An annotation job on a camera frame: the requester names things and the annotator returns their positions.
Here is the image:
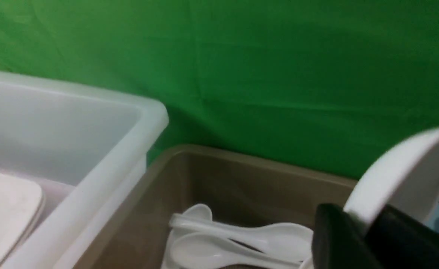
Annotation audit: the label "large white plastic tub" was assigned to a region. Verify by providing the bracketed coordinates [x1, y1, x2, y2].
[0, 71, 169, 269]

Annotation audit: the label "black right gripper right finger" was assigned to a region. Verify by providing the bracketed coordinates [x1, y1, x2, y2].
[365, 205, 439, 269]

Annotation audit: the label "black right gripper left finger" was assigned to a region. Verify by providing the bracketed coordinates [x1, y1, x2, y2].
[312, 203, 383, 269]

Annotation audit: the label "stacked white square plates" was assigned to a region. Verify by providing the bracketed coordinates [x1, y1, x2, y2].
[0, 173, 45, 266]

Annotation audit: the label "pile of white spoons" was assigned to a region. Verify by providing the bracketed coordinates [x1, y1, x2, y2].
[162, 203, 313, 269]

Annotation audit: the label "olive brown plastic bin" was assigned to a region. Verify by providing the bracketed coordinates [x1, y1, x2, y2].
[73, 145, 357, 269]

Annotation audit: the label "white ceramic soup spoon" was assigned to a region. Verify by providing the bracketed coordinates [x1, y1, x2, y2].
[343, 127, 439, 235]

